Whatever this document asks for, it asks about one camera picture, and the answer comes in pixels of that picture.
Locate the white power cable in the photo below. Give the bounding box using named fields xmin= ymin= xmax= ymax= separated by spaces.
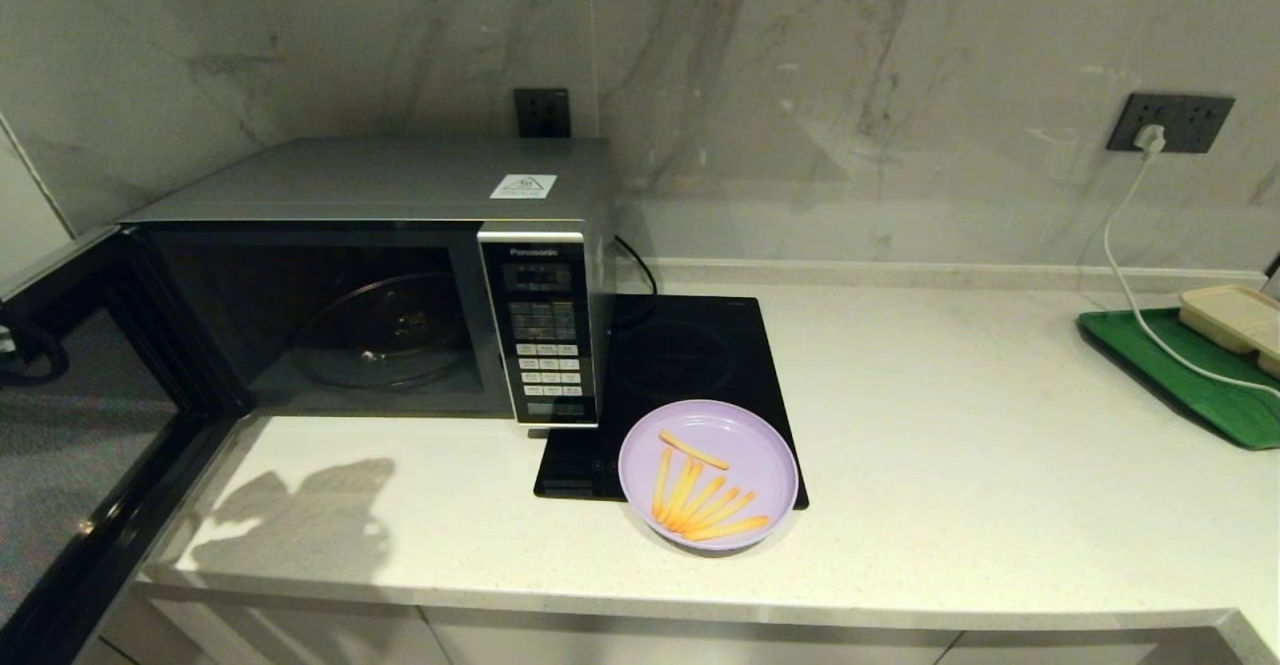
xmin=1104 ymin=151 xmax=1280 ymax=398

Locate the beige base cabinet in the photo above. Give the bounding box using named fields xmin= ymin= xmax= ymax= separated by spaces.
xmin=95 ymin=597 xmax=1251 ymax=665

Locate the beige lunch container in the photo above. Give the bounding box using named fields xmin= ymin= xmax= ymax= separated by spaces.
xmin=1178 ymin=284 xmax=1280 ymax=378

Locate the silver microwave oven body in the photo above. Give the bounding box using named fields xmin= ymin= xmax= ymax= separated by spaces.
xmin=120 ymin=137 xmax=619 ymax=429

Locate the long crosswise french fry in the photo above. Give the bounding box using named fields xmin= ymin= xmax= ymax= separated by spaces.
xmin=659 ymin=430 xmax=731 ymax=471

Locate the thin black cable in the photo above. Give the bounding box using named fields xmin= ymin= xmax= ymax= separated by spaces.
xmin=612 ymin=235 xmax=658 ymax=296

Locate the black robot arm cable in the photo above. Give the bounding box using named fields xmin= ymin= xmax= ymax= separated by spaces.
xmin=0 ymin=313 xmax=69 ymax=387

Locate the purple plate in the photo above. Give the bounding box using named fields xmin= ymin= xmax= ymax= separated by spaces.
xmin=618 ymin=399 xmax=800 ymax=552

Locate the wide black wall outlet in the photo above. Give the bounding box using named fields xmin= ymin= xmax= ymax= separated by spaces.
xmin=1106 ymin=93 xmax=1236 ymax=154

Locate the green plastic tray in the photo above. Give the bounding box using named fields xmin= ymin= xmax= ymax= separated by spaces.
xmin=1077 ymin=307 xmax=1280 ymax=450

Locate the small black wall outlet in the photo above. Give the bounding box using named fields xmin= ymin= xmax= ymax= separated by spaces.
xmin=514 ymin=88 xmax=572 ymax=139

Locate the black induction cooktop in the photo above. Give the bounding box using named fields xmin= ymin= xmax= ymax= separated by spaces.
xmin=533 ymin=293 xmax=809 ymax=511

